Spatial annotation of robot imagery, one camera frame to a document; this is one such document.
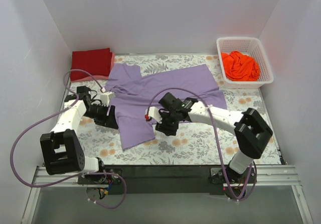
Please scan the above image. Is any purple t shirt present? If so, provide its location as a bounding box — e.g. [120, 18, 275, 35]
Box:
[105, 64, 227, 150]

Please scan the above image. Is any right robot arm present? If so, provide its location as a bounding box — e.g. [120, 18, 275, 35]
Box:
[145, 92, 273, 183]

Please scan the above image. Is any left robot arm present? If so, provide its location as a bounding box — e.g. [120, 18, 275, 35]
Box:
[40, 86, 118, 184]

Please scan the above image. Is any floral table mat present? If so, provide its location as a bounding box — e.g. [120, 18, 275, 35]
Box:
[49, 55, 281, 166]

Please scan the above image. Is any folded red t shirt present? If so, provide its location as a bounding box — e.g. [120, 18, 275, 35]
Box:
[71, 48, 112, 77]

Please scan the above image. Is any orange t shirt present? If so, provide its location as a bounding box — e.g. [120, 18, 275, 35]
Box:
[221, 51, 260, 82]

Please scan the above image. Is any white plastic basket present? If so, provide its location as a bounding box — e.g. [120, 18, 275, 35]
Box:
[216, 37, 274, 88]

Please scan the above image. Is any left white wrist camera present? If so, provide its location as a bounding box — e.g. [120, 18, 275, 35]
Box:
[100, 91, 115, 106]

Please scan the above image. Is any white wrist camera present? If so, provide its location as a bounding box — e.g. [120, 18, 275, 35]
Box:
[100, 91, 115, 106]
[144, 106, 162, 123]

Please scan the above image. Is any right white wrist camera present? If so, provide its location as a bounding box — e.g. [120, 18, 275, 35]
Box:
[144, 106, 162, 123]

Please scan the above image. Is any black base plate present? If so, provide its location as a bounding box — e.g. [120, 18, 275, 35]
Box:
[77, 165, 257, 194]

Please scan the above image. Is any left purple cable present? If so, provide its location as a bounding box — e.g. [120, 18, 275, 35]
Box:
[12, 69, 127, 209]

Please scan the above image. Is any purple cable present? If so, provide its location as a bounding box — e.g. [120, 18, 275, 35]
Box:
[12, 69, 127, 209]
[145, 88, 258, 202]

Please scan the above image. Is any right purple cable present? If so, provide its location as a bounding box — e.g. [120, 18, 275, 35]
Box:
[145, 88, 258, 202]

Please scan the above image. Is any aluminium frame rail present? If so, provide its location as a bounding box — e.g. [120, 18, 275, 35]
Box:
[23, 165, 312, 223]

